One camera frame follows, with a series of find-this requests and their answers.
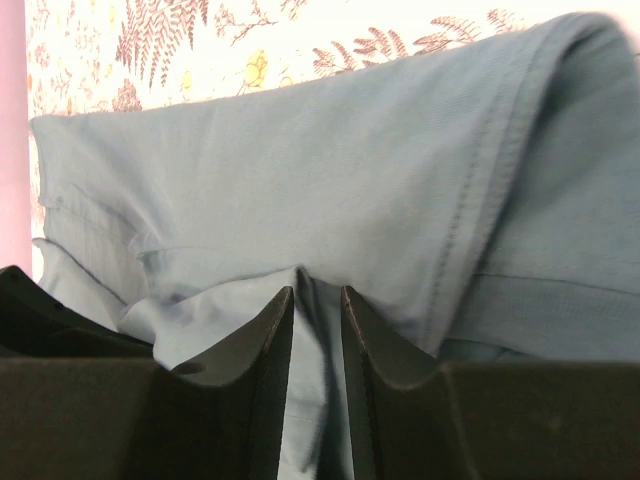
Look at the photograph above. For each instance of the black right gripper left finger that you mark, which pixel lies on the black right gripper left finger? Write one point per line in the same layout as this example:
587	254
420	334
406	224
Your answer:
217	416

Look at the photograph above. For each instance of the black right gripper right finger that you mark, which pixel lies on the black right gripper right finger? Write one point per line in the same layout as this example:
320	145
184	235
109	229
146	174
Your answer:
412	417

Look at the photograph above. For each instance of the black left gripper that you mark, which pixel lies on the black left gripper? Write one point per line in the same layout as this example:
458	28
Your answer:
34	324

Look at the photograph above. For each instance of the blue t shirt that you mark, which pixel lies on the blue t shirt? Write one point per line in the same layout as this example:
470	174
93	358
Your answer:
484	200

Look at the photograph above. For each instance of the floral table mat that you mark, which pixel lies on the floral table mat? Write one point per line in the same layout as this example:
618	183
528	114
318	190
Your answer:
86	56

